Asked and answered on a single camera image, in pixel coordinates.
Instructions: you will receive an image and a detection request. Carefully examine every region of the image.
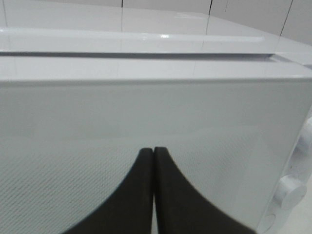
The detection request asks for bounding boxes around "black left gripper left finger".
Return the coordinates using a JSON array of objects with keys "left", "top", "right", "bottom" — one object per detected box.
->
[{"left": 65, "top": 148, "right": 154, "bottom": 234}]

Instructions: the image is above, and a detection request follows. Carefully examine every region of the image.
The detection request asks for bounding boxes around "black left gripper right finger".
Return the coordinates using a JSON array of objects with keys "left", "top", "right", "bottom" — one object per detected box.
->
[{"left": 154, "top": 147, "right": 254, "bottom": 234}]

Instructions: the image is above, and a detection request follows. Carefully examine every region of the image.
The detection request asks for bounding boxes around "white timer knob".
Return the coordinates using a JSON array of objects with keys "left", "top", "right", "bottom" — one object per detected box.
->
[{"left": 273, "top": 175, "right": 307, "bottom": 210}]

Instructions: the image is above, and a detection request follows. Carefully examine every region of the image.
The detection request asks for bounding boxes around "white microwave door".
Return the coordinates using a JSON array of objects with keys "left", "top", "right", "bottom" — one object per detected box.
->
[{"left": 0, "top": 55, "right": 312, "bottom": 234}]

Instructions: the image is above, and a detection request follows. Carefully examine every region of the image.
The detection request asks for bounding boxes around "white microwave oven body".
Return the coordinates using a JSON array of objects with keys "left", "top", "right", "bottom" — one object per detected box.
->
[{"left": 0, "top": 6, "right": 312, "bottom": 234}]

